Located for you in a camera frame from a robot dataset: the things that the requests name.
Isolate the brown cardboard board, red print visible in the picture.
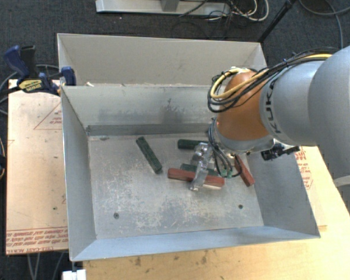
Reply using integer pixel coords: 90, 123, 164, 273
5, 79, 329, 257

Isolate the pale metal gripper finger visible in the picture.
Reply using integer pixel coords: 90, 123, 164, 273
199, 166, 210, 188
188, 162, 202, 192

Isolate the red-brown flat block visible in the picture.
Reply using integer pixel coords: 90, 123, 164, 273
233, 155, 256, 188
167, 167, 226, 188

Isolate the grey metal bin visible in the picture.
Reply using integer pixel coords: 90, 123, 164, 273
57, 33, 321, 263

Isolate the dark green flat block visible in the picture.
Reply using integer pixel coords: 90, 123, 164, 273
177, 139, 208, 151
180, 163, 220, 178
135, 136, 163, 175

